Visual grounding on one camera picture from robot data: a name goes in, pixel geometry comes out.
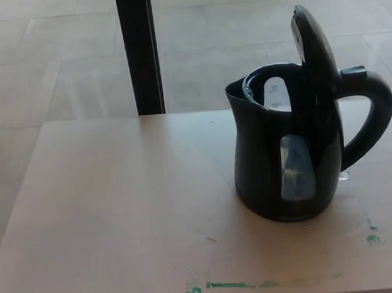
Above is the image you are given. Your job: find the black electric kettle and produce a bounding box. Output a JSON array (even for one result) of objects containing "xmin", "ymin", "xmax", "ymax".
[{"xmin": 218, "ymin": 0, "xmax": 392, "ymax": 227}]

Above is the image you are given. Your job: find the black vertical post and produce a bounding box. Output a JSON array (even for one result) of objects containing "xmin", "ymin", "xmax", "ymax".
[{"xmin": 114, "ymin": 0, "xmax": 166, "ymax": 118}]

